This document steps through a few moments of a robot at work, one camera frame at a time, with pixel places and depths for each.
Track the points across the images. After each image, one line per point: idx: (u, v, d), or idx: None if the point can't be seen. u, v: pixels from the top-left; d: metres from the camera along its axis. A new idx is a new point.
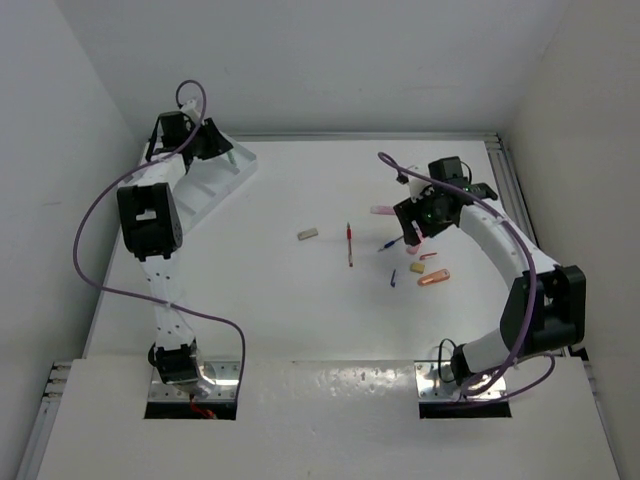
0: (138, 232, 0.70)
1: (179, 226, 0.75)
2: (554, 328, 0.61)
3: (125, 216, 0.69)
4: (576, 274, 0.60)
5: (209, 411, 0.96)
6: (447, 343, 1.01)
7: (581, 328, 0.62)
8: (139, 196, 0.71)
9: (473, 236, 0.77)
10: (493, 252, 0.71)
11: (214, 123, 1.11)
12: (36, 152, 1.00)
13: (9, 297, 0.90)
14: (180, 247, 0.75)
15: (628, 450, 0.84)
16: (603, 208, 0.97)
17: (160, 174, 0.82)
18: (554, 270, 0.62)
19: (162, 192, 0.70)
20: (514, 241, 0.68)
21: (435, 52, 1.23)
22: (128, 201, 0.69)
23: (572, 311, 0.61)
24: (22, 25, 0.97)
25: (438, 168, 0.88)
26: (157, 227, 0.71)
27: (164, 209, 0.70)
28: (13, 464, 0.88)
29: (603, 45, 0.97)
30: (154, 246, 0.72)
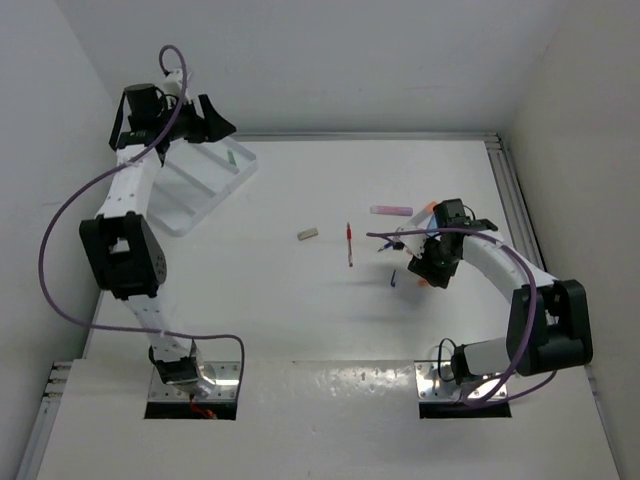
0: (113, 272, 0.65)
1: (159, 259, 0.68)
2: (560, 346, 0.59)
3: (95, 256, 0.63)
4: (575, 288, 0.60)
5: (209, 411, 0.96)
6: (447, 343, 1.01)
7: (589, 346, 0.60)
8: (108, 228, 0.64)
9: (476, 263, 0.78)
10: (495, 275, 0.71)
11: (207, 101, 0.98)
12: (36, 151, 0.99)
13: (9, 296, 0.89)
14: (163, 283, 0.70)
15: (628, 450, 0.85)
16: (604, 208, 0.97)
17: (130, 191, 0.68)
18: (554, 285, 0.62)
19: (134, 225, 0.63)
20: (514, 261, 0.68)
21: (435, 52, 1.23)
22: (95, 240, 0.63)
23: (577, 326, 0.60)
24: (22, 23, 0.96)
25: (440, 211, 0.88)
26: (133, 263, 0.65)
27: (138, 244, 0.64)
28: (13, 464, 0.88)
29: (603, 46, 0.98)
30: (132, 283, 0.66)
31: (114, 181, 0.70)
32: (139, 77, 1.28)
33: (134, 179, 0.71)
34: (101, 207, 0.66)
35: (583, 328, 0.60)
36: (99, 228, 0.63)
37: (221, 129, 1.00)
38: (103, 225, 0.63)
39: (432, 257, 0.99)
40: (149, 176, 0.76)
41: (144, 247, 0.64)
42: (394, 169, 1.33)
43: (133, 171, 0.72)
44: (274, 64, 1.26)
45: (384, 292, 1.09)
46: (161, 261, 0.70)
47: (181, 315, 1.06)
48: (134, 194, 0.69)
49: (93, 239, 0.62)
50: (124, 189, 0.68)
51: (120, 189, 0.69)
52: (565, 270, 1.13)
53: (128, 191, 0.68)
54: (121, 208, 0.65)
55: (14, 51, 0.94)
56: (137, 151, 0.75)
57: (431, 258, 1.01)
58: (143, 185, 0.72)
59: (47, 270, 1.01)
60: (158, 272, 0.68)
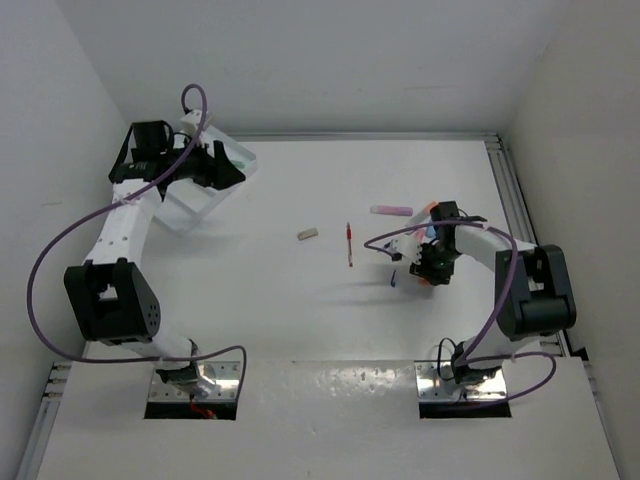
0: (100, 323, 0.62)
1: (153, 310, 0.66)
2: (543, 304, 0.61)
3: (81, 307, 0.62)
4: (554, 251, 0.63)
5: (209, 411, 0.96)
6: (447, 343, 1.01)
7: (573, 307, 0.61)
8: (96, 274, 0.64)
9: (466, 249, 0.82)
10: (485, 255, 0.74)
11: (220, 148, 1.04)
12: (35, 151, 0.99)
13: (8, 297, 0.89)
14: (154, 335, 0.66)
15: (628, 450, 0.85)
16: (603, 208, 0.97)
17: (123, 235, 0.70)
18: (536, 250, 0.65)
19: (122, 270, 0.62)
20: (499, 237, 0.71)
21: (435, 52, 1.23)
22: (79, 290, 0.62)
23: (560, 288, 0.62)
24: (22, 24, 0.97)
25: (434, 211, 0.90)
26: (121, 312, 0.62)
27: (125, 292, 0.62)
28: (13, 464, 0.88)
29: (603, 45, 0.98)
30: (120, 336, 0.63)
31: (109, 222, 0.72)
32: (138, 77, 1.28)
33: (129, 222, 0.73)
34: (91, 254, 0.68)
35: (564, 288, 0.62)
36: (86, 277, 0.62)
37: (230, 179, 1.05)
38: (90, 272, 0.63)
39: (430, 258, 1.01)
40: (146, 216, 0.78)
41: (132, 298, 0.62)
42: (394, 169, 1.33)
43: (128, 211, 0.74)
44: (274, 64, 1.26)
45: (383, 292, 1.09)
46: (154, 309, 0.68)
47: (181, 315, 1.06)
48: (127, 238, 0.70)
49: (78, 288, 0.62)
50: (116, 232, 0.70)
51: (112, 232, 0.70)
52: None
53: (122, 235, 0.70)
54: (111, 254, 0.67)
55: (14, 50, 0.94)
56: (134, 190, 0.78)
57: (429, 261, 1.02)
58: (138, 229, 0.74)
59: (47, 271, 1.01)
60: (149, 322, 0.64)
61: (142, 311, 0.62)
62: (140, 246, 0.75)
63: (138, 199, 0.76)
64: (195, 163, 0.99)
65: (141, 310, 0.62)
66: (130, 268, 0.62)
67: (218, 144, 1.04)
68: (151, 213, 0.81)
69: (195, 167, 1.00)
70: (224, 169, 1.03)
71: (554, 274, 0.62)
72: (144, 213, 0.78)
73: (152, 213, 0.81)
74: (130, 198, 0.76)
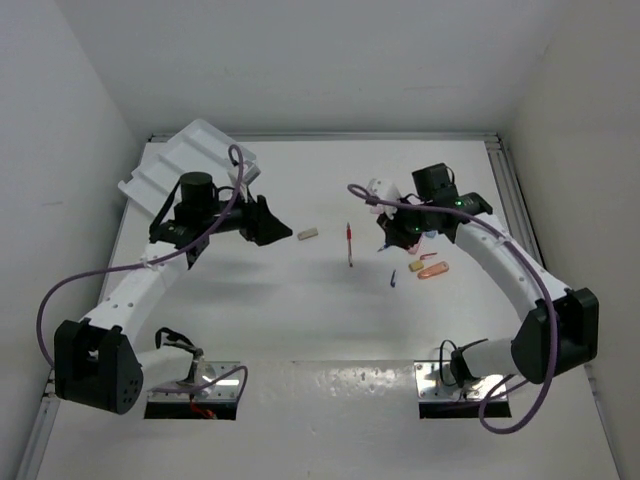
0: (76, 385, 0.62)
1: (134, 382, 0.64)
2: (571, 358, 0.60)
3: (61, 364, 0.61)
4: (588, 298, 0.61)
5: (209, 411, 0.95)
6: (447, 343, 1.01)
7: (594, 349, 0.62)
8: (89, 334, 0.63)
9: (468, 248, 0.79)
10: (499, 273, 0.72)
11: (264, 204, 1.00)
12: (35, 151, 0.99)
13: (9, 296, 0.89)
14: (129, 406, 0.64)
15: (628, 451, 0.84)
16: (603, 209, 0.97)
17: (130, 302, 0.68)
18: (565, 294, 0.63)
19: (110, 344, 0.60)
20: (523, 267, 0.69)
21: (435, 52, 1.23)
22: (66, 346, 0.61)
23: (585, 335, 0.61)
24: (22, 24, 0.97)
25: (423, 176, 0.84)
26: (98, 383, 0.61)
27: (106, 365, 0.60)
28: (13, 464, 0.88)
29: (604, 45, 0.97)
30: (91, 403, 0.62)
31: (124, 282, 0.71)
32: (138, 77, 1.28)
33: (141, 287, 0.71)
34: (90, 313, 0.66)
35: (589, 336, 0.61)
36: (76, 337, 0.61)
37: (270, 233, 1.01)
38: (83, 332, 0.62)
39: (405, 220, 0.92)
40: (164, 281, 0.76)
41: (110, 374, 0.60)
42: (394, 169, 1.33)
43: (148, 275, 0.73)
44: (274, 65, 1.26)
45: (384, 293, 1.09)
46: (136, 384, 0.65)
47: (181, 315, 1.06)
48: (133, 305, 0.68)
49: (65, 346, 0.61)
50: (125, 297, 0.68)
51: (122, 294, 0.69)
52: (565, 272, 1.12)
53: (128, 300, 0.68)
54: (111, 319, 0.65)
55: (14, 50, 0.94)
56: (161, 254, 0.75)
57: (403, 223, 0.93)
58: (149, 294, 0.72)
59: (47, 271, 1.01)
60: (123, 398, 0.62)
61: (116, 389, 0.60)
62: (147, 312, 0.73)
63: (163, 265, 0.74)
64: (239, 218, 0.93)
65: (115, 389, 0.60)
66: (118, 344, 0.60)
67: (263, 200, 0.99)
68: (173, 278, 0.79)
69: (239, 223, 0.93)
70: (264, 225, 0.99)
71: (584, 326, 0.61)
72: (164, 280, 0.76)
73: (172, 279, 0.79)
74: (154, 262, 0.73)
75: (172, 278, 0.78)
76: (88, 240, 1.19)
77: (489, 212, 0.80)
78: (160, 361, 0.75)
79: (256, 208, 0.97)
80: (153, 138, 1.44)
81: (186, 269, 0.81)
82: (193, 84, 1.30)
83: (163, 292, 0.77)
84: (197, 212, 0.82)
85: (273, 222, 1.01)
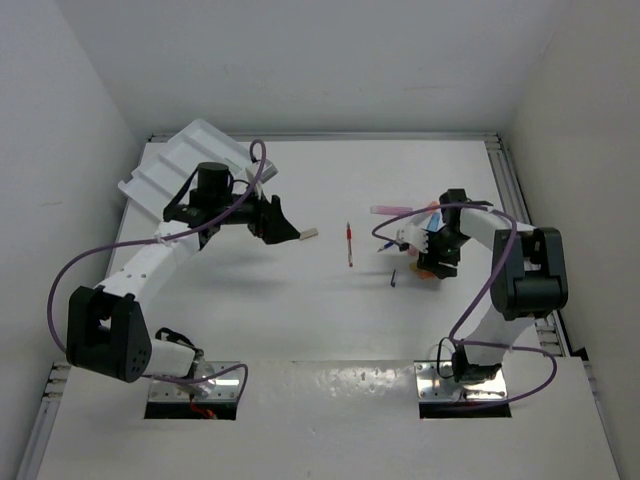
0: (85, 351, 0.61)
1: (143, 354, 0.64)
2: (537, 283, 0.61)
3: (73, 330, 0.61)
4: (552, 233, 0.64)
5: (209, 411, 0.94)
6: (447, 342, 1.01)
7: (566, 288, 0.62)
8: (101, 300, 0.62)
9: (471, 231, 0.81)
10: (487, 237, 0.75)
11: (278, 204, 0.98)
12: (35, 151, 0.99)
13: (9, 296, 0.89)
14: (134, 378, 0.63)
15: (628, 450, 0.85)
16: (603, 207, 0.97)
17: (143, 272, 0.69)
18: (534, 232, 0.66)
19: (122, 311, 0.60)
20: (501, 218, 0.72)
21: (435, 52, 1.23)
22: (80, 313, 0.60)
23: (555, 270, 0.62)
24: (23, 23, 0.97)
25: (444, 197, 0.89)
26: (108, 349, 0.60)
27: (118, 334, 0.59)
28: (13, 464, 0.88)
29: (603, 45, 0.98)
30: (100, 370, 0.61)
31: (138, 254, 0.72)
32: (138, 77, 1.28)
33: (155, 260, 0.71)
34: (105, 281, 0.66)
35: (558, 270, 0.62)
36: (89, 303, 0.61)
37: (279, 235, 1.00)
38: (96, 299, 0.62)
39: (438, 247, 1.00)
40: (175, 259, 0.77)
41: (122, 340, 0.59)
42: (395, 169, 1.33)
43: (160, 249, 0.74)
44: (274, 65, 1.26)
45: (384, 293, 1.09)
46: (144, 355, 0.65)
47: (181, 315, 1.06)
48: (146, 275, 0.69)
49: (79, 312, 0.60)
50: (139, 267, 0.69)
51: (136, 265, 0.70)
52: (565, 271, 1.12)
53: (141, 271, 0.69)
54: (123, 287, 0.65)
55: (15, 50, 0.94)
56: (174, 231, 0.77)
57: (436, 249, 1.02)
58: (160, 267, 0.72)
59: (47, 271, 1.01)
60: (131, 368, 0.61)
61: (126, 356, 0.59)
62: (160, 284, 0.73)
63: (176, 242, 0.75)
64: (250, 212, 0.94)
65: (126, 356, 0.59)
66: (130, 312, 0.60)
67: (278, 200, 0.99)
68: (184, 257, 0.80)
69: (249, 216, 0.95)
70: (274, 223, 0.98)
71: (549, 257, 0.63)
72: (175, 256, 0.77)
73: (183, 259, 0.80)
74: (168, 239, 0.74)
75: (185, 256, 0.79)
76: (88, 240, 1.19)
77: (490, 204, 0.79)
78: (160, 360, 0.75)
79: (269, 208, 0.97)
80: (153, 138, 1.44)
81: (197, 250, 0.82)
82: (193, 84, 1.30)
83: (173, 269, 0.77)
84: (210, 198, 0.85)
85: (284, 223, 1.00)
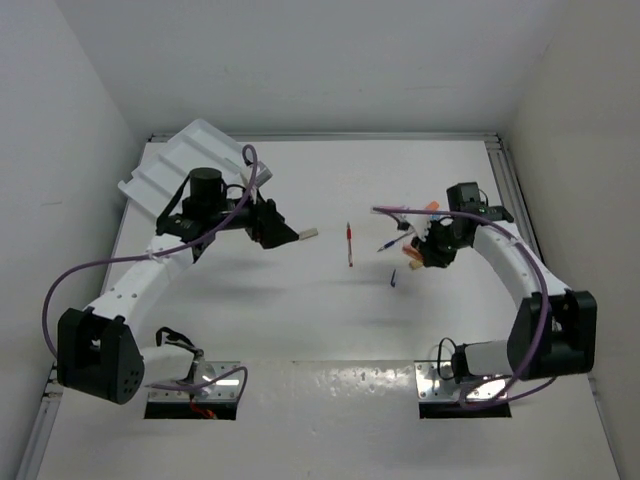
0: (76, 373, 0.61)
1: (134, 373, 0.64)
2: (561, 355, 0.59)
3: (63, 350, 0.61)
4: (587, 300, 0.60)
5: (209, 411, 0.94)
6: (447, 342, 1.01)
7: (590, 356, 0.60)
8: (92, 323, 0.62)
9: (486, 254, 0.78)
10: (507, 272, 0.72)
11: (272, 206, 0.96)
12: (35, 151, 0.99)
13: (10, 297, 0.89)
14: (126, 399, 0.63)
15: (628, 451, 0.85)
16: (603, 209, 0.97)
17: (134, 292, 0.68)
18: (565, 294, 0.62)
19: (111, 335, 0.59)
20: (528, 263, 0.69)
21: (435, 52, 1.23)
22: (70, 335, 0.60)
23: (583, 338, 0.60)
24: (23, 23, 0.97)
25: (455, 193, 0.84)
26: (98, 372, 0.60)
27: (108, 356, 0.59)
28: (13, 464, 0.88)
29: (603, 45, 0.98)
30: (90, 391, 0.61)
31: (128, 273, 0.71)
32: (139, 77, 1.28)
33: (147, 278, 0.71)
34: (95, 301, 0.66)
35: (586, 337, 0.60)
36: (79, 326, 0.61)
37: (277, 237, 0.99)
38: (86, 321, 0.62)
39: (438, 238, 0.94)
40: (168, 274, 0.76)
41: (112, 363, 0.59)
42: (394, 169, 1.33)
43: (151, 266, 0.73)
44: (274, 65, 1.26)
45: (384, 293, 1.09)
46: (136, 375, 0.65)
47: (181, 315, 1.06)
48: (137, 295, 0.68)
49: (69, 335, 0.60)
50: (129, 285, 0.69)
51: (126, 284, 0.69)
52: (565, 271, 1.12)
53: (131, 291, 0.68)
54: (113, 309, 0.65)
55: (14, 50, 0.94)
56: (167, 246, 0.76)
57: (435, 243, 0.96)
58: (151, 287, 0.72)
59: (47, 271, 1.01)
60: (122, 388, 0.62)
61: (117, 378, 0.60)
62: (154, 295, 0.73)
63: (167, 257, 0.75)
64: (246, 216, 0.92)
65: (116, 378, 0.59)
66: (121, 336, 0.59)
67: (273, 202, 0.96)
68: (177, 272, 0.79)
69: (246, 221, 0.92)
70: (270, 225, 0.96)
71: (580, 325, 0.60)
72: (167, 272, 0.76)
73: (176, 273, 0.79)
74: (159, 254, 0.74)
75: (177, 271, 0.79)
76: (88, 240, 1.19)
77: (509, 221, 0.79)
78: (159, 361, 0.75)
79: (265, 209, 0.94)
80: (153, 138, 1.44)
81: (191, 264, 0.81)
82: (193, 84, 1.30)
83: (166, 285, 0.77)
84: (203, 207, 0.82)
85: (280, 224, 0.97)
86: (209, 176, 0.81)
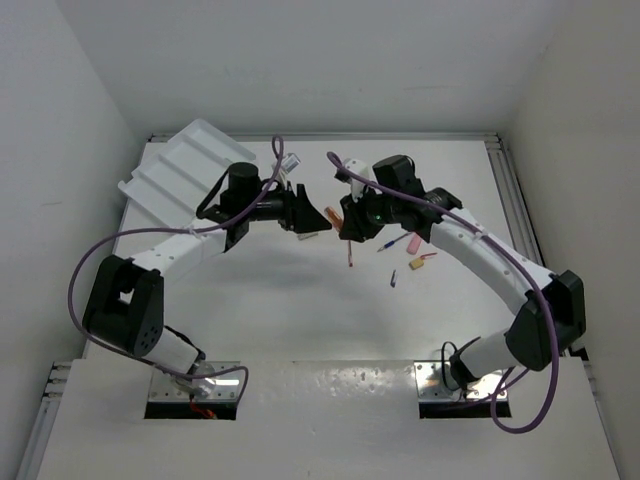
0: (101, 317, 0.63)
1: (153, 330, 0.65)
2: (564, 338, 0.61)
3: (96, 293, 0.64)
4: (572, 281, 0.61)
5: (209, 411, 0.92)
6: (448, 346, 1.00)
7: (582, 327, 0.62)
8: (127, 272, 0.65)
9: (444, 246, 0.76)
10: (479, 267, 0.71)
11: (303, 194, 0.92)
12: (36, 152, 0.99)
13: (10, 297, 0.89)
14: (141, 354, 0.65)
15: (628, 451, 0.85)
16: (603, 207, 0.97)
17: (171, 255, 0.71)
18: (551, 282, 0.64)
19: (146, 283, 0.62)
20: (504, 258, 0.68)
21: (435, 52, 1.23)
22: (107, 280, 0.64)
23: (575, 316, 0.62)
24: (24, 24, 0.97)
25: (388, 174, 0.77)
26: (122, 319, 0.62)
27: (137, 305, 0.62)
28: (13, 465, 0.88)
29: (603, 45, 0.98)
30: (111, 340, 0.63)
31: (169, 239, 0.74)
32: (139, 77, 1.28)
33: (185, 247, 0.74)
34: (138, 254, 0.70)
35: (578, 316, 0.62)
36: (116, 274, 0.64)
37: (310, 226, 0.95)
38: (123, 269, 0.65)
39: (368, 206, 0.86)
40: (203, 252, 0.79)
41: (138, 313, 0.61)
42: None
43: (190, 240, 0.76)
44: (274, 65, 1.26)
45: (384, 293, 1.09)
46: (155, 333, 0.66)
47: (181, 315, 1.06)
48: (173, 260, 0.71)
49: (106, 280, 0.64)
50: (169, 249, 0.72)
51: (166, 247, 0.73)
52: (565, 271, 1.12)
53: (169, 253, 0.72)
54: (150, 264, 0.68)
55: (14, 50, 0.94)
56: (206, 225, 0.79)
57: (365, 209, 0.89)
58: (187, 256, 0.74)
59: (47, 271, 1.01)
60: (141, 343, 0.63)
61: (139, 329, 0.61)
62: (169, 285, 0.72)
63: (205, 236, 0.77)
64: (278, 207, 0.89)
65: (139, 329, 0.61)
66: (154, 285, 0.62)
67: (303, 189, 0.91)
68: (211, 253, 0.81)
69: (277, 212, 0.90)
70: (303, 213, 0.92)
71: (572, 307, 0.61)
72: (204, 250, 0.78)
73: (210, 254, 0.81)
74: (199, 230, 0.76)
75: (210, 252, 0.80)
76: (88, 241, 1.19)
77: (458, 206, 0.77)
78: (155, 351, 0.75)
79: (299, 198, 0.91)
80: (153, 138, 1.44)
81: (221, 252, 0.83)
82: (193, 84, 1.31)
83: (198, 261, 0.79)
84: (241, 202, 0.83)
85: (312, 214, 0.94)
86: (247, 172, 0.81)
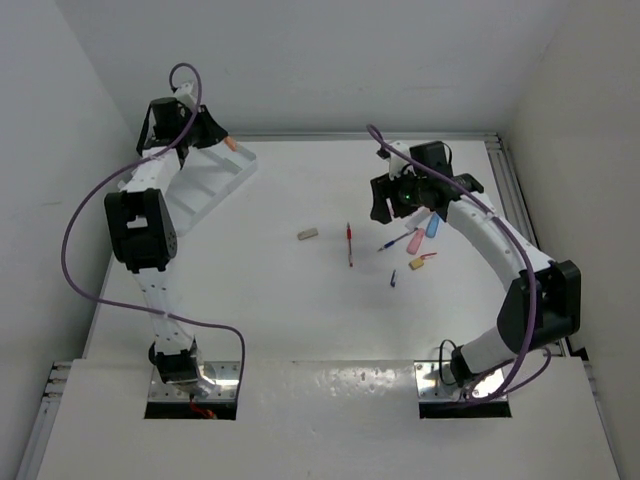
0: (128, 243, 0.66)
1: (172, 234, 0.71)
2: (554, 324, 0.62)
3: (112, 224, 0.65)
4: (571, 271, 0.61)
5: (209, 411, 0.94)
6: (447, 343, 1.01)
7: (577, 319, 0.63)
8: (128, 203, 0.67)
9: (458, 227, 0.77)
10: (484, 248, 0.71)
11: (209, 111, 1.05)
12: (36, 152, 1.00)
13: (11, 297, 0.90)
14: (173, 258, 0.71)
15: (628, 451, 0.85)
16: (603, 206, 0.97)
17: (151, 176, 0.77)
18: (549, 266, 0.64)
19: (151, 200, 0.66)
20: (507, 239, 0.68)
21: (434, 52, 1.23)
22: (117, 209, 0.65)
23: (569, 306, 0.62)
24: (24, 25, 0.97)
25: (420, 153, 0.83)
26: (146, 233, 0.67)
27: (154, 214, 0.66)
28: (13, 465, 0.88)
29: (602, 45, 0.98)
30: (146, 255, 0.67)
31: (139, 169, 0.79)
32: (140, 78, 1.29)
33: (157, 169, 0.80)
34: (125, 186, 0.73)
35: (572, 307, 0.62)
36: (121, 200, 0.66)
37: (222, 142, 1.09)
38: (123, 200, 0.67)
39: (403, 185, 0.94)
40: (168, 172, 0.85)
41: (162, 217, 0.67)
42: None
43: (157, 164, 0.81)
44: (274, 66, 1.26)
45: (384, 292, 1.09)
46: (174, 237, 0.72)
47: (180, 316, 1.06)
48: (155, 179, 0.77)
49: (116, 211, 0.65)
50: (145, 175, 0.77)
51: (143, 175, 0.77)
52: None
53: (150, 176, 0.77)
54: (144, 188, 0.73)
55: (14, 50, 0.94)
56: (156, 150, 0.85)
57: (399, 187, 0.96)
58: (161, 174, 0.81)
59: (47, 271, 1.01)
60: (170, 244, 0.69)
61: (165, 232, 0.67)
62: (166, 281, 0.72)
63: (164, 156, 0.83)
64: (199, 131, 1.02)
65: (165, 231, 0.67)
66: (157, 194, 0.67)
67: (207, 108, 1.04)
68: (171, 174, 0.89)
69: (200, 135, 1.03)
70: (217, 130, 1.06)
71: (567, 296, 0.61)
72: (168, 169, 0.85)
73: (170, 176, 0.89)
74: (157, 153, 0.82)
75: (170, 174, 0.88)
76: (88, 240, 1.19)
77: (480, 192, 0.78)
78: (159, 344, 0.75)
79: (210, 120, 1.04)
80: None
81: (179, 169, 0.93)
82: None
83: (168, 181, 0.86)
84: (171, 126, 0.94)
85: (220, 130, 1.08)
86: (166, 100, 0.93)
